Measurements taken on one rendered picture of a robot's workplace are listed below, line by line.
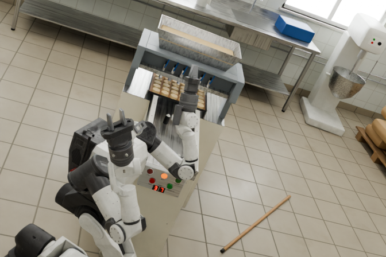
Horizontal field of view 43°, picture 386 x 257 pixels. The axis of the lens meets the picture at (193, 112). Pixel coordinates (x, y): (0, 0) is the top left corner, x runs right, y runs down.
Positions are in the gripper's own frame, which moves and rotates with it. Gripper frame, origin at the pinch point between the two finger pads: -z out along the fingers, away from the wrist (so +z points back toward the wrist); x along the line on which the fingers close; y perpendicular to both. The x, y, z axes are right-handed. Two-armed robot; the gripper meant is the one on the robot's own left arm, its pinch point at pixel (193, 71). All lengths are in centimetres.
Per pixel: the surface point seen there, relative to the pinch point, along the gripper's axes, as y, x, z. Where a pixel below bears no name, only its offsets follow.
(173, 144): -6, -48, 45
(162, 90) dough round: -1, -92, 19
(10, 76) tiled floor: 116, -242, 40
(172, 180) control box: -3, -23, 60
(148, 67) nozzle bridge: 11, -86, 5
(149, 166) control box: 10, -23, 54
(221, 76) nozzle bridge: -34, -74, 3
